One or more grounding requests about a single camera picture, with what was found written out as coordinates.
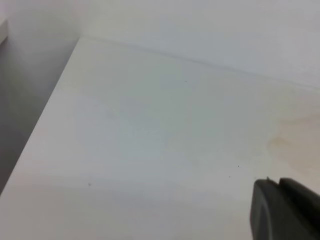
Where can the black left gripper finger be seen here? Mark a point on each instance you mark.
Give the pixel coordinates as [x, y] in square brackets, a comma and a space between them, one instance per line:
[286, 210]

